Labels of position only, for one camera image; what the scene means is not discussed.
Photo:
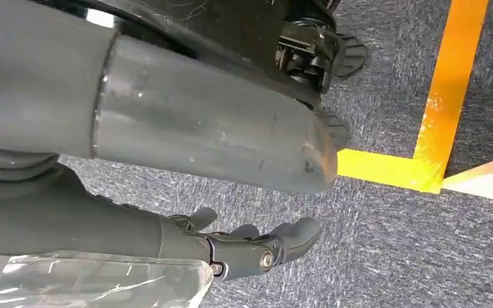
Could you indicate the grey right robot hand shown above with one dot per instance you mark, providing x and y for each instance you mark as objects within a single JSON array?
[{"x": 195, "y": 123}]

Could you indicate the grey ribbed right arm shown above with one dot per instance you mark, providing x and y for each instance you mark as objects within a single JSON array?
[{"x": 8, "y": 165}]

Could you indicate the black robot leg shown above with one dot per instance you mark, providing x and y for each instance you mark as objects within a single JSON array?
[{"x": 246, "y": 29}]

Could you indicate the clear plastic film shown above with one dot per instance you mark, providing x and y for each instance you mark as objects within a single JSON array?
[{"x": 102, "y": 282}]

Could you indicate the yellow floor tape corner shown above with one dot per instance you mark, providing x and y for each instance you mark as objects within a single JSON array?
[{"x": 442, "y": 106}]

